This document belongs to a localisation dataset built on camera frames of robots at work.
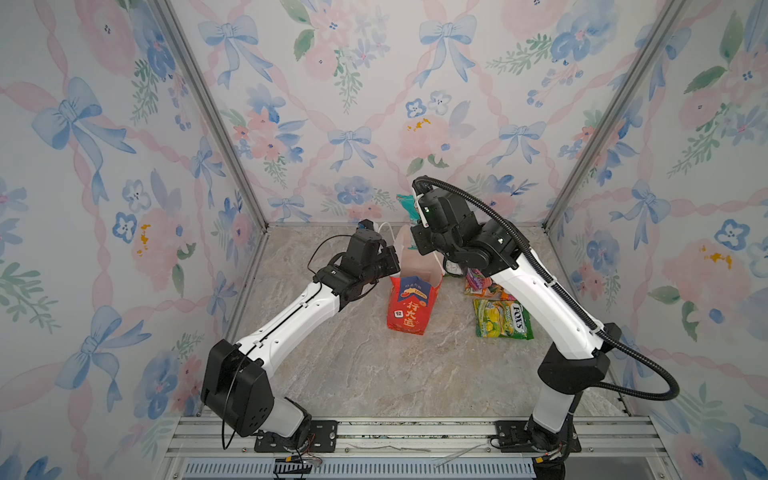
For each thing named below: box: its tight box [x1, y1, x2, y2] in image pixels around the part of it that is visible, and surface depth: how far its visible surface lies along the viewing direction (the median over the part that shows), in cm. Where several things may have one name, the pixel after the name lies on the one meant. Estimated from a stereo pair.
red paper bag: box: [386, 224, 444, 336], surface depth 80 cm
